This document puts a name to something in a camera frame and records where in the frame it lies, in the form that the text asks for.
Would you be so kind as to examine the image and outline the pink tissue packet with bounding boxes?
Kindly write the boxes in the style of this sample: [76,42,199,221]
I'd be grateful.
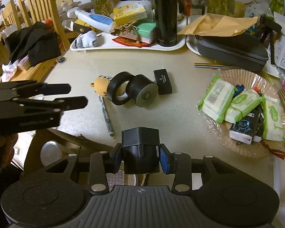
[16,55,32,71]

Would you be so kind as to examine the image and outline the black thermos bottle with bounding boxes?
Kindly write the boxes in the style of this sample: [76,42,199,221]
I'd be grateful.
[150,0,178,47]

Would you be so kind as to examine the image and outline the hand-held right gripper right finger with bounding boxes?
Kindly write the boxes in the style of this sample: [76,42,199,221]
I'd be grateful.
[160,144,259,193]

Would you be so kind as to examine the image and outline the white lotion bottle blue label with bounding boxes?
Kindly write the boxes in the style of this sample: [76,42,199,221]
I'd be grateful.
[68,7,116,33]

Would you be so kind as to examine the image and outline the red packet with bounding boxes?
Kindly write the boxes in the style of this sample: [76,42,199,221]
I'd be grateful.
[112,36,149,48]

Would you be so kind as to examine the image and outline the cardboard box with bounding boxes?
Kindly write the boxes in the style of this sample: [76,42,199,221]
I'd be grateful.
[23,128,124,171]

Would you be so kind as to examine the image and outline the black box gold emblem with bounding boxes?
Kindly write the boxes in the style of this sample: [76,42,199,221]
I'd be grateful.
[70,20,98,35]

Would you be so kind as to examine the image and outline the patterned pen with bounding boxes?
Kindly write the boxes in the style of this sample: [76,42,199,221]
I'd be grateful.
[98,94,116,137]

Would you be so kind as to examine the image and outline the brown paper envelope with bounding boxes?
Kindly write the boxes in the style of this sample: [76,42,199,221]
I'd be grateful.
[177,13,259,36]

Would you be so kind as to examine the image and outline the black garment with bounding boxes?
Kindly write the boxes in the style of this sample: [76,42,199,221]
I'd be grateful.
[5,21,62,67]

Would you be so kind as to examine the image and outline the black tissue pack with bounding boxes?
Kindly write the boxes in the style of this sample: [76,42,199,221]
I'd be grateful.
[229,110,264,145]

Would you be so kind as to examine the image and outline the yellow bear toy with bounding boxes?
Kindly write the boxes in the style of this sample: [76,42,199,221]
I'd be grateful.
[90,75,113,98]

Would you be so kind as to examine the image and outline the striped ribbon cable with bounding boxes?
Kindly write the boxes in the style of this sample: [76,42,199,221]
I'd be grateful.
[194,62,225,69]

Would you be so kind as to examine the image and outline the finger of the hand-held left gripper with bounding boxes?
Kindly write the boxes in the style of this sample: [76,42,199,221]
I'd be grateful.
[14,96,88,113]
[0,80,72,98]

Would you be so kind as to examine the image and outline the person's left hand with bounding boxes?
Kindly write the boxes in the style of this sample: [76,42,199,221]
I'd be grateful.
[0,133,19,170]

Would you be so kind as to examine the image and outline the small black box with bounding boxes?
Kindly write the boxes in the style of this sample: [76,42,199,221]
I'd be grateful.
[154,69,173,95]

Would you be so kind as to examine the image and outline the dark grey zip case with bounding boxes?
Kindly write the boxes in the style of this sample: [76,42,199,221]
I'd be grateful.
[195,32,269,73]

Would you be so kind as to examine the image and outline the black tape roll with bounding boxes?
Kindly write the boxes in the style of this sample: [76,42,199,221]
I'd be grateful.
[107,72,135,106]

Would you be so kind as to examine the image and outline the wooden chair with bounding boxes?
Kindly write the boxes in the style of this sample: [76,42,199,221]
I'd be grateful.
[3,0,72,82]
[0,0,22,30]

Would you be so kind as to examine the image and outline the green box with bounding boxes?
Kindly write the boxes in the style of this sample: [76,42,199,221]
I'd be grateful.
[134,20,157,44]

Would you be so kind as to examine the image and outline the black rubber cylinder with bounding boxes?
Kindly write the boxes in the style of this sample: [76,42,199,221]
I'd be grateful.
[126,74,158,108]

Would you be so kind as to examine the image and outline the yellow carton box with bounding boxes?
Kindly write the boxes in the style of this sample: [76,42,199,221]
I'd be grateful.
[113,1,148,26]

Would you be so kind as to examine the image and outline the black phone clamp stand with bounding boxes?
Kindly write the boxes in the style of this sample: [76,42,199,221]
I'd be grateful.
[259,14,283,66]

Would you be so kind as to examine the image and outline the white sock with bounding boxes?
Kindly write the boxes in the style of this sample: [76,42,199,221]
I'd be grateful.
[75,31,102,48]

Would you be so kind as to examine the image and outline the round wicker plate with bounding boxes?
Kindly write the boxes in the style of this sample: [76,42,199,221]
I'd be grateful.
[199,68,285,158]

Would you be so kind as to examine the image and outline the green wet wipes pack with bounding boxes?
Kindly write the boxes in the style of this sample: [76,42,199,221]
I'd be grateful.
[198,74,235,123]
[224,89,262,123]
[261,94,284,141]

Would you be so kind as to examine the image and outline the red twist wire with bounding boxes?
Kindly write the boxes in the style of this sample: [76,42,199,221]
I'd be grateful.
[261,142,285,158]

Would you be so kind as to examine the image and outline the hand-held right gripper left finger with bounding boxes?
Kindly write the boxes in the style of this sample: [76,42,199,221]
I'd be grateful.
[21,144,123,194]

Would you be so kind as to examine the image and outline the black cup-shaped object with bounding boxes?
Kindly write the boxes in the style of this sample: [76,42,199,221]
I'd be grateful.
[122,127,161,174]

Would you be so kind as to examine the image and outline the white carton box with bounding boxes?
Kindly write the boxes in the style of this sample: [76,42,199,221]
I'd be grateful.
[273,12,285,68]

